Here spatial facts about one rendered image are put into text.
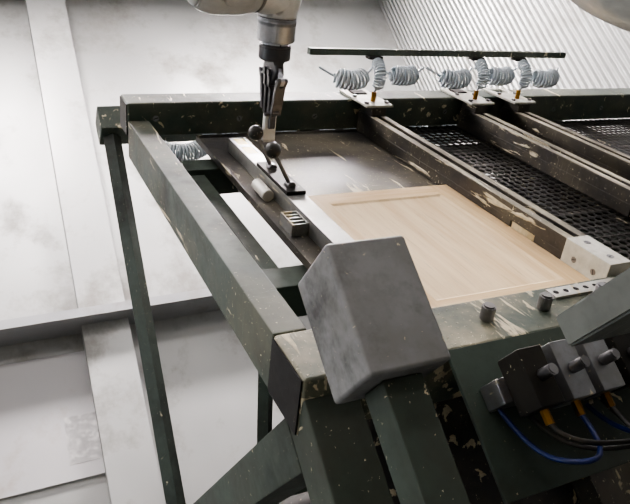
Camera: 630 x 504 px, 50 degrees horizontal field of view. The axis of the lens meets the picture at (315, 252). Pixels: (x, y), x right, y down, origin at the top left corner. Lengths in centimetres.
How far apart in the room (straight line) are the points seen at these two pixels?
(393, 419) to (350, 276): 18
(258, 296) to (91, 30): 538
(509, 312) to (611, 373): 22
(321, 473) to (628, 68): 424
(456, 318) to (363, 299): 38
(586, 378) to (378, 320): 39
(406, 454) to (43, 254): 445
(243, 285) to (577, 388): 56
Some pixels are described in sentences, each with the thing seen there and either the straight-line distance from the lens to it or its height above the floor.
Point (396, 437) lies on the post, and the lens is 85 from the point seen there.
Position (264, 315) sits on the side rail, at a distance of 112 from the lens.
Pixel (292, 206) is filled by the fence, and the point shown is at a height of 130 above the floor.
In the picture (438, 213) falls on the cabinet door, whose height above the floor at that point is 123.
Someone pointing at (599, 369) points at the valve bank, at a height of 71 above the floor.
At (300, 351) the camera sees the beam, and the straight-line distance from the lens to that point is 104.
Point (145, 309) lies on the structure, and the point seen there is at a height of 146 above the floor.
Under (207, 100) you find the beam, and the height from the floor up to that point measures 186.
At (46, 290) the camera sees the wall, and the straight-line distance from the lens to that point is 500.
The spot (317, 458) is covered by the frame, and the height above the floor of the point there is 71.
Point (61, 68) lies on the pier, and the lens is 591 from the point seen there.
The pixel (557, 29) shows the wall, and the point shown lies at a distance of 543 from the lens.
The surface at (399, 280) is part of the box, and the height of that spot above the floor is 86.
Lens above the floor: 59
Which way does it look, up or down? 23 degrees up
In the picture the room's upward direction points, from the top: 18 degrees counter-clockwise
